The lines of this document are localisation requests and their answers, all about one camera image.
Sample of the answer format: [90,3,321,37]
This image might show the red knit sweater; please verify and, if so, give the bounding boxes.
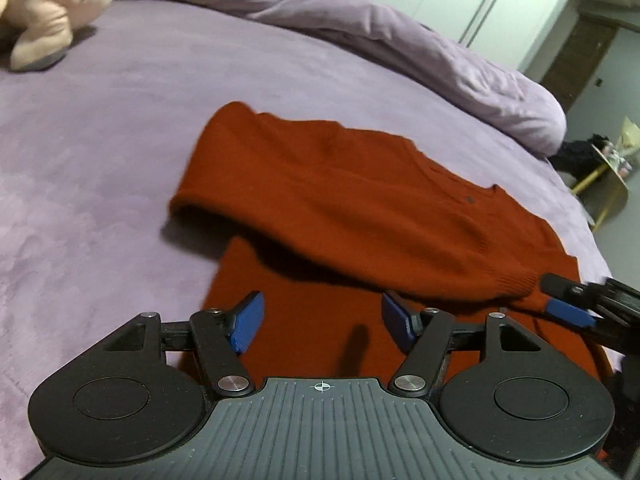
[169,101,615,382]

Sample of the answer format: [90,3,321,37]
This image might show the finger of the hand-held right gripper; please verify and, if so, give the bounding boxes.
[541,272,591,302]
[546,298,597,332]

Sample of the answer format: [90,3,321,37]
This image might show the pale paper bag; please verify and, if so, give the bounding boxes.
[616,115,640,177]

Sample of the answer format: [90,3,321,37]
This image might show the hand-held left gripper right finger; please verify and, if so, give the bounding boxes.
[381,291,548,398]

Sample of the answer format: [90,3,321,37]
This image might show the cream plush toy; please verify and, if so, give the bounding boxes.
[0,0,119,72]

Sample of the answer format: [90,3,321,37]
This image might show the dark cloth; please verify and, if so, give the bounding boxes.
[549,134,610,177]

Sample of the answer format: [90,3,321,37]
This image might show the brown wooden door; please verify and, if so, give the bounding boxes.
[540,15,619,111]

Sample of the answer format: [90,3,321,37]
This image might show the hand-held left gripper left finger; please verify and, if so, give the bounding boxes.
[102,291,265,397]

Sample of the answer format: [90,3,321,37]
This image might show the yellow wooden stool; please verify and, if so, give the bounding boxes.
[570,143,631,233]

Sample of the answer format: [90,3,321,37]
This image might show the purple duvet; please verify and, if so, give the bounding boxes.
[111,0,569,157]

